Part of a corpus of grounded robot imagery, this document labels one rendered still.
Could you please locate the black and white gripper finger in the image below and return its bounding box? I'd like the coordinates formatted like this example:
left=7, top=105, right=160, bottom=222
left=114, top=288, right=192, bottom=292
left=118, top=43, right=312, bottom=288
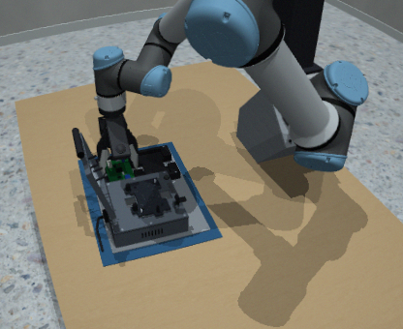
left=129, top=133, right=139, bottom=169
left=97, top=138, right=110, bottom=175

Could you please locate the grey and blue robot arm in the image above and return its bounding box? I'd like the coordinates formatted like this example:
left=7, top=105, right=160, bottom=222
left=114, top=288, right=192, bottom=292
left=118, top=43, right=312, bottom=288
left=93, top=0, right=369, bottom=172

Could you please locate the green circuit board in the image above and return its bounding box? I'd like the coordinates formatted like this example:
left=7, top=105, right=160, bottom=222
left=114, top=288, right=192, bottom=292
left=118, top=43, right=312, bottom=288
left=106, top=159, right=135, bottom=182

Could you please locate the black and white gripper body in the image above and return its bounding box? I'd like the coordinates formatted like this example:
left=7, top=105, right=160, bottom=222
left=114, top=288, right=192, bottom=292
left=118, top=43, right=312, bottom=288
left=98, top=105, right=130, bottom=148

